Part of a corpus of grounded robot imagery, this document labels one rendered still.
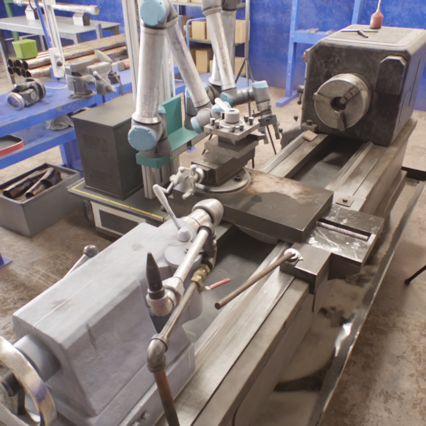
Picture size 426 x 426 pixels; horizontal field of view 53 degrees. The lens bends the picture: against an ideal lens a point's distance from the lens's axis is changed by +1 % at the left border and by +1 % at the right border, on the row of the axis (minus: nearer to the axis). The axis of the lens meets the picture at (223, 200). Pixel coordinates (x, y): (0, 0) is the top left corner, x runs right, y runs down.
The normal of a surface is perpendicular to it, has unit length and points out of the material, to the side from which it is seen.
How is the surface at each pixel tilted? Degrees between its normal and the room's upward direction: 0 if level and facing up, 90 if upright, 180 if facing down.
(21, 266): 0
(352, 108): 90
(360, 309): 0
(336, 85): 90
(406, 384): 0
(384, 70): 90
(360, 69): 90
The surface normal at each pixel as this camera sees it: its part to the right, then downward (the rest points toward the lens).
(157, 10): -0.06, 0.40
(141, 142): -0.10, 0.59
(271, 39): -0.53, 0.44
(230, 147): 0.00, -0.85
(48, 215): 0.88, 0.25
